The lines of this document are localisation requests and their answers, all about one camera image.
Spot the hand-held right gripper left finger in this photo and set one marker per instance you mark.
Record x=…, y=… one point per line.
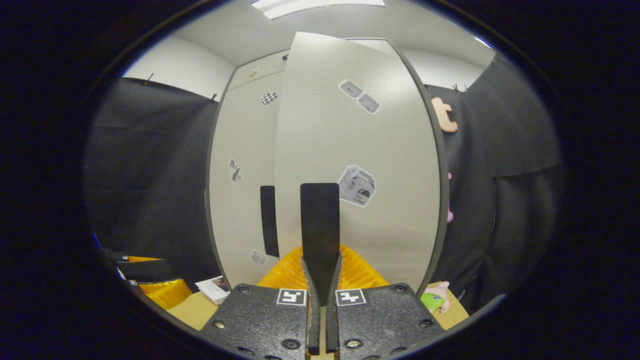
x=313, y=330

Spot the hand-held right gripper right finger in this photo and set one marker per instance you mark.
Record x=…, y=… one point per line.
x=332, y=330

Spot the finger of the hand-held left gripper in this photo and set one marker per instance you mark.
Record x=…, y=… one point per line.
x=147, y=271
x=167, y=295

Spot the beige cabinet door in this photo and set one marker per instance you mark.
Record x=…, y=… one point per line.
x=245, y=210
x=390, y=225

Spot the beige double-door shoe cabinet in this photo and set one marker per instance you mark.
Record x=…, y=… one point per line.
x=240, y=150

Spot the white paper booklet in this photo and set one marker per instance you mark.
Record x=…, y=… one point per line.
x=215, y=289

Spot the black backdrop cloth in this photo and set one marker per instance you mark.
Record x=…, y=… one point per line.
x=150, y=175
x=505, y=200

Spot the pink and green plush toy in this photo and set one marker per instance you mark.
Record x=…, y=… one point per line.
x=434, y=300

